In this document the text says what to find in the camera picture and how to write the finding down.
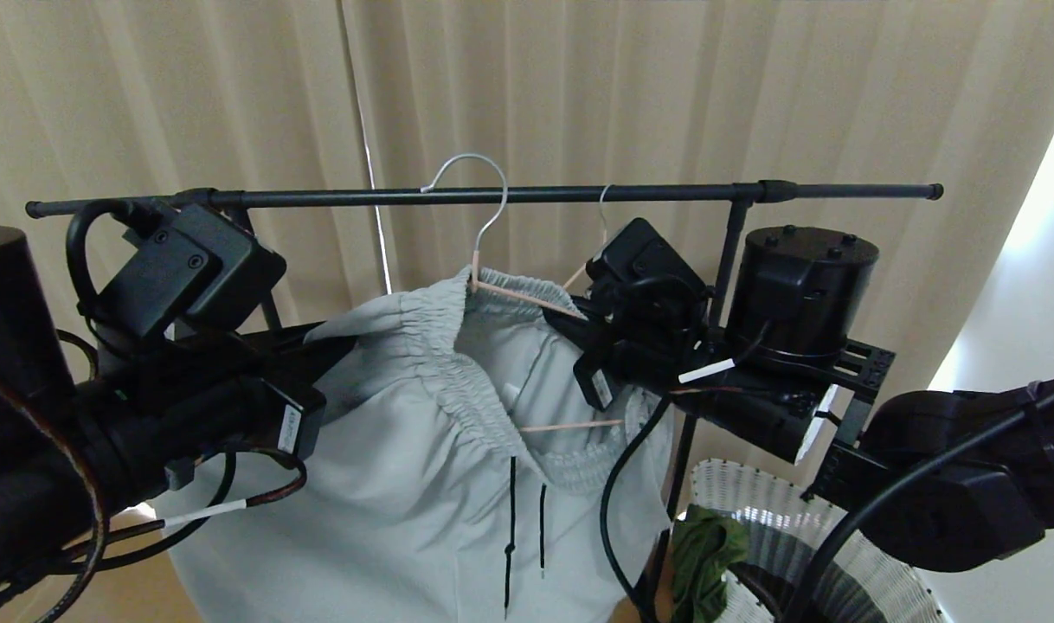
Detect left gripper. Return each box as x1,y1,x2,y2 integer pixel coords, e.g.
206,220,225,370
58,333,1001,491
77,331,357,511

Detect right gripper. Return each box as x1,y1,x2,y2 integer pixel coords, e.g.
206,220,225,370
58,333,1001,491
540,303,729,413

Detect pink clothes hanger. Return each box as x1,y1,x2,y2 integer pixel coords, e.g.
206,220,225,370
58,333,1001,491
562,183,615,292
421,154,625,434

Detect pale grey trousers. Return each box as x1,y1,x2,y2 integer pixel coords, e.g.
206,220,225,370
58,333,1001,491
151,267,675,623

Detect green printed shirt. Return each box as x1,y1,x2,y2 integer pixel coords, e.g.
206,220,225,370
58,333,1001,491
670,506,751,623

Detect black clothes rack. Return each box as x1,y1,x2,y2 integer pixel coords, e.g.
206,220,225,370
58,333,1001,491
25,180,945,623

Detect white laundry basket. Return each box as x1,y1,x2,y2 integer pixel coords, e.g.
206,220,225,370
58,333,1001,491
687,459,948,623

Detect beige curtain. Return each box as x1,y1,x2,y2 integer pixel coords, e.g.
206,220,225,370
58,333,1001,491
0,0,1054,520

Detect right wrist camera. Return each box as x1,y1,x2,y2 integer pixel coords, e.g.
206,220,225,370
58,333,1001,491
586,216,711,334

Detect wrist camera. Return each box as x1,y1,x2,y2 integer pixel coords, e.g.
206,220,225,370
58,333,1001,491
90,203,288,343
586,216,711,334

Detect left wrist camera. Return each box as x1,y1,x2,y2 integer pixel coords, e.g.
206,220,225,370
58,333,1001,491
90,203,288,343

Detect black cable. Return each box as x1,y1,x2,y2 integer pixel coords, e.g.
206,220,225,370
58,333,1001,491
599,268,1054,623
64,199,160,347

